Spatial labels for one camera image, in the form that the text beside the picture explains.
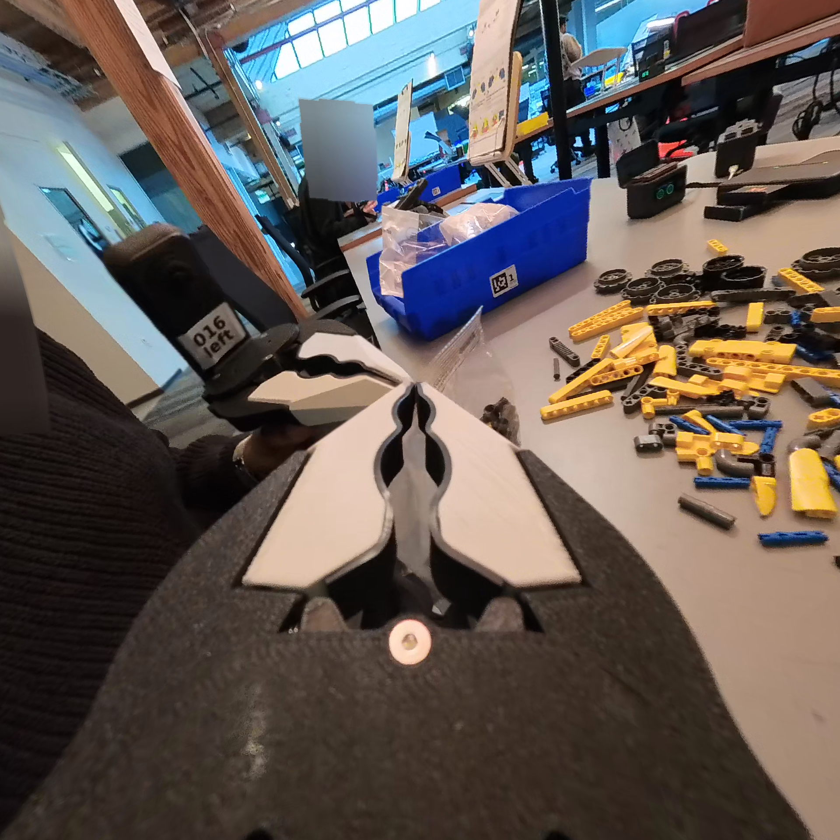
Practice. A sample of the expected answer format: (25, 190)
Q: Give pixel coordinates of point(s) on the black device green lights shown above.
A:
(656, 190)

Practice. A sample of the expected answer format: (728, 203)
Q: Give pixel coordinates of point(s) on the blue plastic bin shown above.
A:
(472, 275)
(426, 187)

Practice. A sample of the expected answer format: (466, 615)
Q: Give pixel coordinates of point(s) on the black metal pole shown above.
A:
(554, 85)

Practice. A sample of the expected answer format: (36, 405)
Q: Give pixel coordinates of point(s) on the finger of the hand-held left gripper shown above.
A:
(321, 397)
(348, 351)

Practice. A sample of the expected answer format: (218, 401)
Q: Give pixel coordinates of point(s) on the white paper notice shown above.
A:
(148, 39)

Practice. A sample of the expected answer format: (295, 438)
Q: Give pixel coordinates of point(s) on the black office chair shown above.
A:
(328, 289)

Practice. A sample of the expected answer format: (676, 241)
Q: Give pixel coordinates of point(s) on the upright instruction booklet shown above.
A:
(403, 131)
(492, 79)

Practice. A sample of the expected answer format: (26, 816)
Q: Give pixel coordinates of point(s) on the long wooden desk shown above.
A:
(715, 62)

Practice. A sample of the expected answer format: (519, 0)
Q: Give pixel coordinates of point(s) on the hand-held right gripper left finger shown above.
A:
(328, 512)

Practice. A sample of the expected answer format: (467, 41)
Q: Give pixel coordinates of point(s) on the cluster of black grey wheels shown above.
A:
(728, 272)

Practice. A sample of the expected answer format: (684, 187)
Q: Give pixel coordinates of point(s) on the small black device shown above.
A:
(738, 148)

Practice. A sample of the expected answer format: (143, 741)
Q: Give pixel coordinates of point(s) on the clear plastic parts bag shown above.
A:
(469, 367)

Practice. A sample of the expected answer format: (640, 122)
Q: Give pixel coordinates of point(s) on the wooden support post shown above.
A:
(177, 164)

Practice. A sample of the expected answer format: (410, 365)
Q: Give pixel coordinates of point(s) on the person's left hand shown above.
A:
(275, 453)

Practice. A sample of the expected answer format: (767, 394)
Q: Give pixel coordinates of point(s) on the person's left forearm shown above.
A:
(85, 525)

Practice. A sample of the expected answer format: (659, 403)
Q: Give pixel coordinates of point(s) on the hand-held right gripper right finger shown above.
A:
(499, 512)

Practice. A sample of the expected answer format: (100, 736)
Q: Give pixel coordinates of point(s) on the crumpled clear plastic bag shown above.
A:
(410, 249)
(479, 223)

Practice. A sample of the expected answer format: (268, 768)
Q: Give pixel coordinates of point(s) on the pile of yellow building pieces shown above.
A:
(722, 374)

